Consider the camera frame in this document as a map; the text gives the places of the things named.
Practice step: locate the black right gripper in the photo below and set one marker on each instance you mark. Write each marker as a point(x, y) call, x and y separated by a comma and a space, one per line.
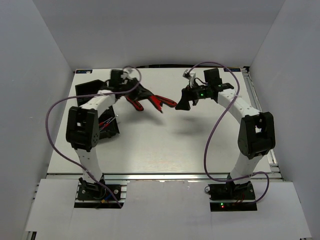
point(187, 94)

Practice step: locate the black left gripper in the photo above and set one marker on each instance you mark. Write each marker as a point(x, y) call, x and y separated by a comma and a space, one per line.
point(139, 93)

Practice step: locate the red folding knife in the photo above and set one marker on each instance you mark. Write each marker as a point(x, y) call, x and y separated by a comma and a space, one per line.
point(159, 109)

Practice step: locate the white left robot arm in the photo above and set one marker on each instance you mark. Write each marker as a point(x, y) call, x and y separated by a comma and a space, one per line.
point(94, 113)

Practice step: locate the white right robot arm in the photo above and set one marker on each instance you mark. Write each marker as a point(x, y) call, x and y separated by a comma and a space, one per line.
point(256, 135)

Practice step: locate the black compartment tool bin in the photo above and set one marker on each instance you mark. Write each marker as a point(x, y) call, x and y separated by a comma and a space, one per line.
point(90, 88)

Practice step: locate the blue label right corner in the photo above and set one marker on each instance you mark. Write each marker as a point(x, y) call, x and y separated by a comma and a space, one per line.
point(232, 70)

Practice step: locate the blue label corner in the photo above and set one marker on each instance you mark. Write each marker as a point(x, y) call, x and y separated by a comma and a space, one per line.
point(232, 70)
point(83, 71)

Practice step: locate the blue label left corner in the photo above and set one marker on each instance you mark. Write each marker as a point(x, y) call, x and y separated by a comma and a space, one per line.
point(83, 71)

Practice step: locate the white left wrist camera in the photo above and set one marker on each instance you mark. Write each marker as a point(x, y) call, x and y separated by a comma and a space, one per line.
point(126, 72)

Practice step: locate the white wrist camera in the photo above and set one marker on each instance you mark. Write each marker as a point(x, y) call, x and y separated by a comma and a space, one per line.
point(190, 76)
point(126, 72)

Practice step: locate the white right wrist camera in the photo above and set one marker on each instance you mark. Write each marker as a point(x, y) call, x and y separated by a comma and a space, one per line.
point(190, 76)

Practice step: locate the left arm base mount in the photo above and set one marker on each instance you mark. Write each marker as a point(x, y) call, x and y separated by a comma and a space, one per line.
point(94, 196)

